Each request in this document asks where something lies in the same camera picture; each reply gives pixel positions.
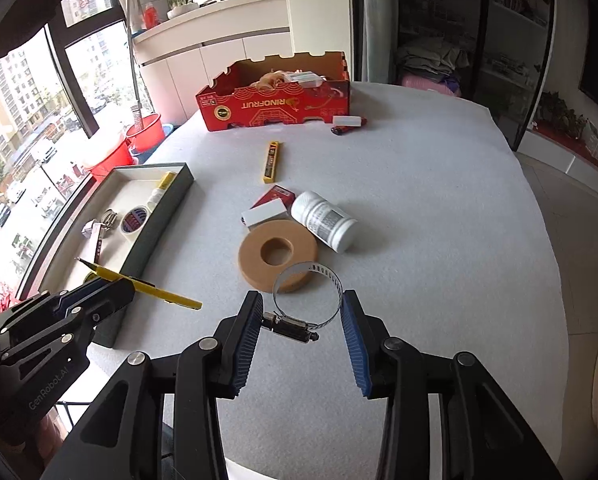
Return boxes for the pile of folded clothes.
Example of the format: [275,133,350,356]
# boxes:
[396,42,467,98]

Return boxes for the small red bucket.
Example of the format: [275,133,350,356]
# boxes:
[125,113,162,153]

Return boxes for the white pill bottle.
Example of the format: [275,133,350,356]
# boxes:
[290,191,358,253]

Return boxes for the brown tape roll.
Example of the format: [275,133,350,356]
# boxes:
[237,220,321,294]

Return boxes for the white red printed tape roll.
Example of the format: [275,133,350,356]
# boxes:
[120,206,151,235]

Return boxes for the dark glass cabinet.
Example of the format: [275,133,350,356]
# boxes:
[361,0,555,151]

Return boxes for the red cardboard box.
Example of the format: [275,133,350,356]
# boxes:
[195,51,351,132]

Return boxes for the yellow utility knife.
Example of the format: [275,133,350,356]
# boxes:
[75,257,203,310]

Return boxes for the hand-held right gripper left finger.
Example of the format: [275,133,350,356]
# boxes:
[39,290,266,480]

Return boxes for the shallow grey tray box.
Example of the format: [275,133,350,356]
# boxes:
[74,162,196,349]

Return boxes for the white cabinet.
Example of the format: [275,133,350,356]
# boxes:
[131,0,295,126]

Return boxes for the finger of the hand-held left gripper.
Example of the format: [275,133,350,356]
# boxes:
[0,275,130,337]
[0,283,136,368]

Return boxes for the white blue small carton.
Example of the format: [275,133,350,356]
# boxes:
[284,72,326,87]

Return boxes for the potted plants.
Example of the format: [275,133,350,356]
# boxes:
[534,91,587,138]

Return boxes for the white bottle yellow label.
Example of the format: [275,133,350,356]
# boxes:
[146,172,176,209]

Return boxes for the dark hanging garment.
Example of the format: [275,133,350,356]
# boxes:
[0,0,104,61]

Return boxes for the small white box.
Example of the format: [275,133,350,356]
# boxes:
[240,198,287,231]

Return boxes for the yellow blade case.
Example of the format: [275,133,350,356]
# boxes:
[263,141,281,183]

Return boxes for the beige crumpled bag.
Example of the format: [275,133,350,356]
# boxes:
[251,71,290,92]

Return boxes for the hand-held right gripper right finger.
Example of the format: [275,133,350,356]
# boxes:
[342,289,562,480]

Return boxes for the large red bucket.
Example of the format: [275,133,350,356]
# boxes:
[81,140,136,183]

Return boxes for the small red box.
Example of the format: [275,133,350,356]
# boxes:
[251,185,296,211]

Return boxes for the white planter with plants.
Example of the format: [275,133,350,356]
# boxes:
[166,0,200,20]

